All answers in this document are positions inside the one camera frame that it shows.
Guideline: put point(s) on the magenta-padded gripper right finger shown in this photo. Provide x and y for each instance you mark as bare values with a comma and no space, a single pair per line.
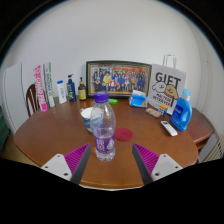
146,160

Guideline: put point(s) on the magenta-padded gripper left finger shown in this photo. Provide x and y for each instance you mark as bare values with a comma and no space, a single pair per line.
78,160

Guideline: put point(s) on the clear purple-capped water bottle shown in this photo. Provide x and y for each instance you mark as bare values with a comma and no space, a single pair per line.
104,133

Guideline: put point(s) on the flat round red coaster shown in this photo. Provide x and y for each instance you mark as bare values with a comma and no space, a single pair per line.
124,134

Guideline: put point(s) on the white remote control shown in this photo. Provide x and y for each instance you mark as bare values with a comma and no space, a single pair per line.
169,128

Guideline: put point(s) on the blue printed paper cup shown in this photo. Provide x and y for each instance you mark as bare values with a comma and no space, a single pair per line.
86,117

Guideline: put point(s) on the small patterned packet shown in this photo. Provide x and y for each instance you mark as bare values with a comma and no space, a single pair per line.
153,112

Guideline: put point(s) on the colourful puzzle cube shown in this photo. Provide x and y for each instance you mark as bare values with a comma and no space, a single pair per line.
163,109

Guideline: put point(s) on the blue detergent bottle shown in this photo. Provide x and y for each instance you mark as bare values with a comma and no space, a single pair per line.
181,115

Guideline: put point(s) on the blue tissue pack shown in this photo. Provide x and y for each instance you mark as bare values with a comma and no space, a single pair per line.
138,100

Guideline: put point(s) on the small green box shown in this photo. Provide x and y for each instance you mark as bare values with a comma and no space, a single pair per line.
113,101

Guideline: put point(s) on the brown bottle with yellow label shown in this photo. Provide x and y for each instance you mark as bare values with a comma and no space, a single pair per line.
82,91

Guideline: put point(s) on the white tube with blue cap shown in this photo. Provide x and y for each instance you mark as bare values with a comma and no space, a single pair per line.
61,93

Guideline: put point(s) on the white radiator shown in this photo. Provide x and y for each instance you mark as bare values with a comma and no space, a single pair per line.
217,150

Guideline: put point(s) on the white paper gift bag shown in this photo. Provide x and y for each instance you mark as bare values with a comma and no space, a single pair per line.
166,88

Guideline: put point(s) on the wooden chair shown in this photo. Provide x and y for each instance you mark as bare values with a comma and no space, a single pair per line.
31,100

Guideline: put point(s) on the pink toothpaste box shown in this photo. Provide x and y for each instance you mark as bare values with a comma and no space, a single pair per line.
40,90

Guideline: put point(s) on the green and white toothpaste box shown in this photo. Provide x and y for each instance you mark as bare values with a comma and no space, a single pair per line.
49,85

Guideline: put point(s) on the framed group photo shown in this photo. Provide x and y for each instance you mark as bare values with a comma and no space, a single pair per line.
120,79

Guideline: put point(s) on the white leaning board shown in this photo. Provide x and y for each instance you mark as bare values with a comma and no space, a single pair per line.
13,96

